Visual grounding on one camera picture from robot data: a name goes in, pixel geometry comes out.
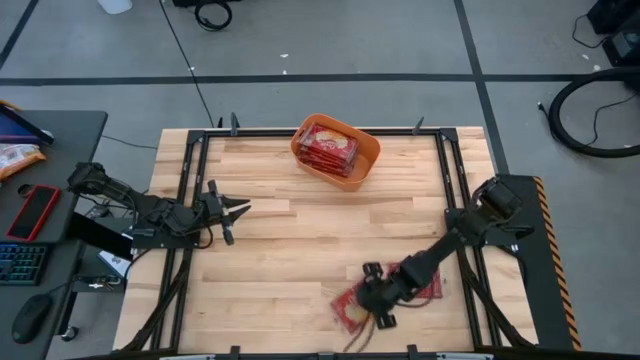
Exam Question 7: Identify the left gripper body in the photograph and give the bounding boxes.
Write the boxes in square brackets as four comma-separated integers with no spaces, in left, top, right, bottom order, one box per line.
[196,179,235,247]

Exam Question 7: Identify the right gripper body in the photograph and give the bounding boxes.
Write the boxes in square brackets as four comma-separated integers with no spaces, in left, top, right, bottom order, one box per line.
[363,261,407,331]

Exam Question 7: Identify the white printed card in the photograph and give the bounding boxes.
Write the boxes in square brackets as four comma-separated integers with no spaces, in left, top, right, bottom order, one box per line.
[97,249,132,280]

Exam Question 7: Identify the orange plastic basket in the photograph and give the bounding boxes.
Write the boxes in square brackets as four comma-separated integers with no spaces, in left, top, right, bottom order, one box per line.
[290,113,382,193]

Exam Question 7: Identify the black desk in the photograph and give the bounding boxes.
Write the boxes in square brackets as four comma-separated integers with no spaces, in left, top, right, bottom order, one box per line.
[0,109,109,360]

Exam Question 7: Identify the phone in red case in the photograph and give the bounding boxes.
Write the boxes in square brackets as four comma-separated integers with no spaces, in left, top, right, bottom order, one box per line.
[5,183,63,244]

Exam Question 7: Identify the backlit black keyboard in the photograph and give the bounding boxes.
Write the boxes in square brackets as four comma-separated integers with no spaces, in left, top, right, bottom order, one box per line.
[0,242,51,287]

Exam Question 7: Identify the orange snack bag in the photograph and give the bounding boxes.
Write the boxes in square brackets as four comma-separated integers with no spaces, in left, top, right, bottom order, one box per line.
[0,143,48,182]

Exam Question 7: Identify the black computer mouse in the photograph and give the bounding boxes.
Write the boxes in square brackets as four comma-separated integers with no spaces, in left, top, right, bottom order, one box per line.
[10,293,55,346]

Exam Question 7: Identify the white bucket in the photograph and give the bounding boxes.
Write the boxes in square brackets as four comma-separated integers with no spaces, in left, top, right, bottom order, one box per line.
[97,0,134,15]

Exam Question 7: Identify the black equipment box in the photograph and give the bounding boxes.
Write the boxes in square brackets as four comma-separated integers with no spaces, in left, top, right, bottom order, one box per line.
[586,0,640,69]

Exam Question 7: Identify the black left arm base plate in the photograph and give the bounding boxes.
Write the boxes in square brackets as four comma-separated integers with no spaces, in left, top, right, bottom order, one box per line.
[130,227,202,250]

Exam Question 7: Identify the black aluminium table frame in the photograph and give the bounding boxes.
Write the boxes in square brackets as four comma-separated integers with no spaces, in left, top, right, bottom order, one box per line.
[112,113,539,360]

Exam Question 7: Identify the long thin black floor cable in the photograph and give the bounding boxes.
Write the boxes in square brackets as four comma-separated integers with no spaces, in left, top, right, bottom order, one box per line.
[158,0,217,129]

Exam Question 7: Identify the hazard striped black base plate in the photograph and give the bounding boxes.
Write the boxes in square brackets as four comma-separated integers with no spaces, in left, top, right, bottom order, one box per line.
[493,173,584,352]

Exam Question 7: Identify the coiled black cable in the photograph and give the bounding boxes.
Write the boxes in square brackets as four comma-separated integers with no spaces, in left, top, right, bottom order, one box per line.
[193,0,234,33]

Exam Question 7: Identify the thick black hose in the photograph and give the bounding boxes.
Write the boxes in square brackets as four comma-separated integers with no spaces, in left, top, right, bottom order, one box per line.
[547,66,640,160]

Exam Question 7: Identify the thin black cable with plug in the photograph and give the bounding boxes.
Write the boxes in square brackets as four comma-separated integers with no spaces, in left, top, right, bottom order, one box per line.
[536,92,640,149]

